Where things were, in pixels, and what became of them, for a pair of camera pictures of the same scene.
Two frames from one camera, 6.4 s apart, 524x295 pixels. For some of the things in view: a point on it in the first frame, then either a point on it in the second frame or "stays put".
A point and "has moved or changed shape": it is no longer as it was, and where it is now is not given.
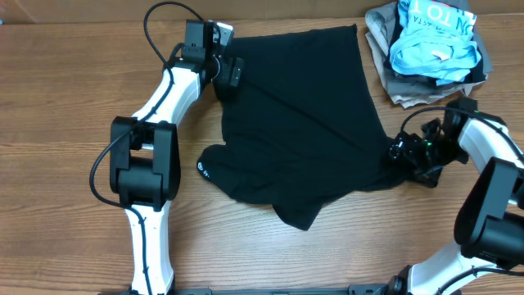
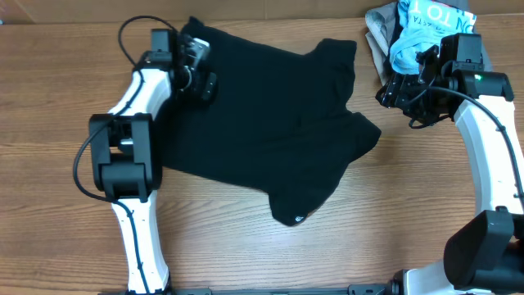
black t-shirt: [302, 129] has moved or changed shape
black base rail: [355, 289] stays put
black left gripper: [226, 75] -> [195, 89]
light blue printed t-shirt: [436, 41] stays put
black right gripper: [402, 148] -> [393, 93]
